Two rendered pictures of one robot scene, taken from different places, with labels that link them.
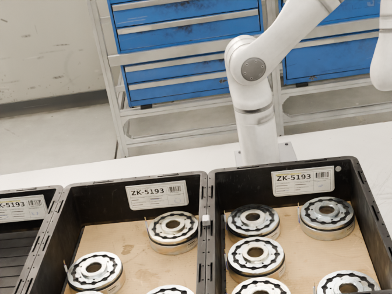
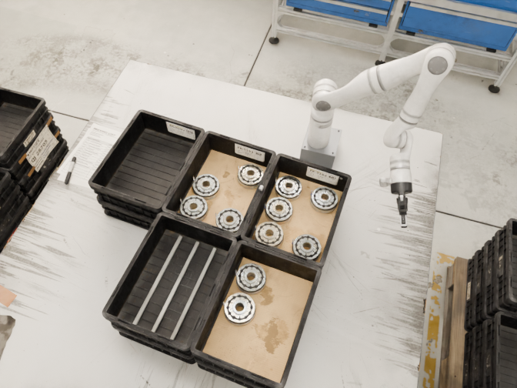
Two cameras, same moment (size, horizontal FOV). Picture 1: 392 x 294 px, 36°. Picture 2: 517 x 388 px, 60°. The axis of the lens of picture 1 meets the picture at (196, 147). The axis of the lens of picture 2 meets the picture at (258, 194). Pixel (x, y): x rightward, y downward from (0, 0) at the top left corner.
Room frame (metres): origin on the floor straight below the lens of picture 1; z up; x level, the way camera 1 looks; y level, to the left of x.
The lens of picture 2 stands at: (-0.01, -0.18, 2.31)
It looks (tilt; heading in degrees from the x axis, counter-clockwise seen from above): 58 degrees down; 12
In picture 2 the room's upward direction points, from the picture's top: 3 degrees clockwise
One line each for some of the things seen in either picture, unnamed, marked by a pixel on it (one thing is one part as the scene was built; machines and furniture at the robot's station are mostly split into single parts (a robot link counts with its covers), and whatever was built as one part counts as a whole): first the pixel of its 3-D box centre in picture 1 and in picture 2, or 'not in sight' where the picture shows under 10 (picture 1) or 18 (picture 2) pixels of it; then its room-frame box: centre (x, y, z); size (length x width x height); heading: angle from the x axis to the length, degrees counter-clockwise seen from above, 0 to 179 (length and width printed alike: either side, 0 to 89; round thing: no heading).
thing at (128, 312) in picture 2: not in sight; (175, 282); (0.47, 0.19, 0.87); 0.40 x 0.30 x 0.11; 174
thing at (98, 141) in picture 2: not in sight; (95, 155); (0.98, 0.78, 0.70); 0.33 x 0.23 x 0.01; 178
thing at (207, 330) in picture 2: not in sight; (258, 313); (0.44, -0.11, 0.87); 0.40 x 0.30 x 0.11; 174
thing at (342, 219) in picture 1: (326, 212); (324, 198); (0.94, -0.23, 0.86); 0.10 x 0.10 x 0.01
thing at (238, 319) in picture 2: not in sight; (239, 307); (0.44, -0.04, 0.86); 0.10 x 0.10 x 0.01
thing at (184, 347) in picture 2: not in sight; (173, 275); (0.47, 0.19, 0.92); 0.40 x 0.30 x 0.02; 174
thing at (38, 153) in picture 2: not in sight; (41, 148); (1.13, 1.25, 0.41); 0.31 x 0.02 x 0.16; 178
